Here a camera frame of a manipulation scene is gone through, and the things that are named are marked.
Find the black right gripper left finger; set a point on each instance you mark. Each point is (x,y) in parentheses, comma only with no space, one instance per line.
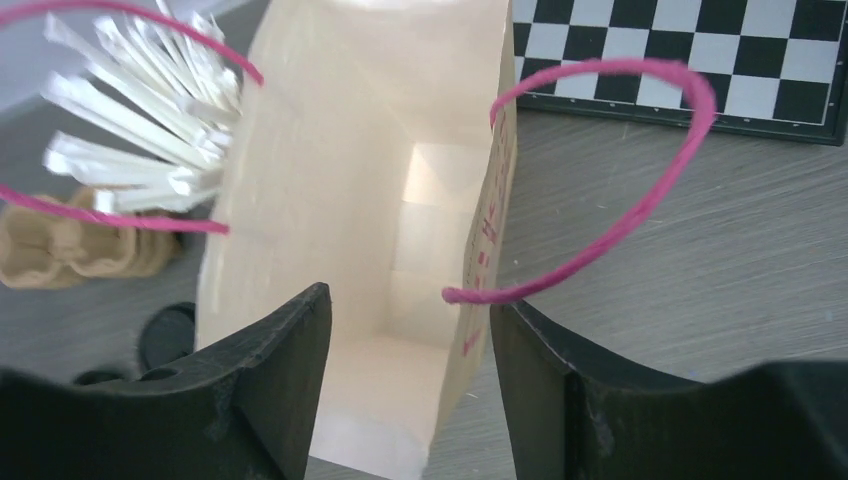
(241,408)

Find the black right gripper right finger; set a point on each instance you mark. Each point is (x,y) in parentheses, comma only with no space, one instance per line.
(576,410)

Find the brown cardboard cup carrier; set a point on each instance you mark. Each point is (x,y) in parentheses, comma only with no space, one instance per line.
(44,251)

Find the pink paper gift bag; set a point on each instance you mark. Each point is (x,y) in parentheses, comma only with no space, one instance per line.
(375,153)

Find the black white chessboard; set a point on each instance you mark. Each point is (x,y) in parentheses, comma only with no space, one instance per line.
(778,68)

